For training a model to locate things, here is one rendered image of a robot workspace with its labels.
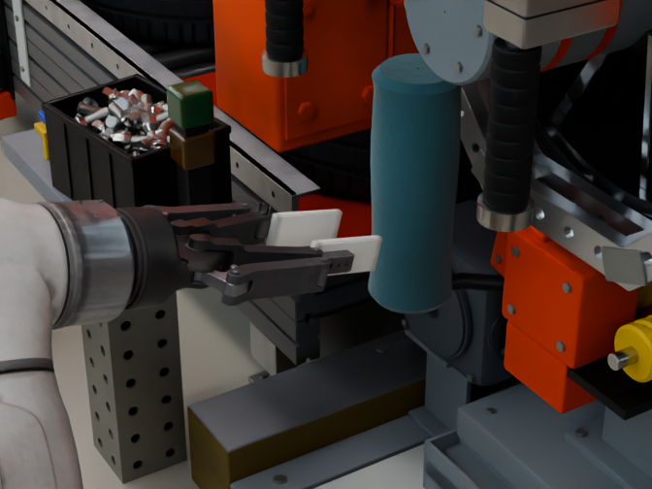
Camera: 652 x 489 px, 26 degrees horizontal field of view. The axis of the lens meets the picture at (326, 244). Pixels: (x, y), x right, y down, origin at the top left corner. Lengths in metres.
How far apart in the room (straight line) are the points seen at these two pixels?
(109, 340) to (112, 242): 0.88
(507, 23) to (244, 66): 0.74
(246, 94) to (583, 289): 0.54
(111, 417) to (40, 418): 1.04
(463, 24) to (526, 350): 0.43
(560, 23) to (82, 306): 0.39
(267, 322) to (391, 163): 0.71
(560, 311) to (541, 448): 0.33
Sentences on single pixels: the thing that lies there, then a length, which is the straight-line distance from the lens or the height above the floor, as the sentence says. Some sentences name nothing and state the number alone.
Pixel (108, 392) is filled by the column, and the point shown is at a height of 0.14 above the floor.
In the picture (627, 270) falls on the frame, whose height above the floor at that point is 0.60.
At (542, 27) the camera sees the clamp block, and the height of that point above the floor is 0.92.
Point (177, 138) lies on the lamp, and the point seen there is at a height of 0.61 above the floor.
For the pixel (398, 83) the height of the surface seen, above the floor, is 0.74.
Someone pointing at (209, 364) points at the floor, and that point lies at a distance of 2.23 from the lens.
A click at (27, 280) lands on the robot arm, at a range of 0.95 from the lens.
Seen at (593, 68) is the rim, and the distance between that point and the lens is 1.48.
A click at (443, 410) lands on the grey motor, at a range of 1.95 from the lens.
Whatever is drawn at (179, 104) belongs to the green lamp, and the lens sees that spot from 1.53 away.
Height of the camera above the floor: 1.29
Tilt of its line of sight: 31 degrees down
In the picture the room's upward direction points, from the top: straight up
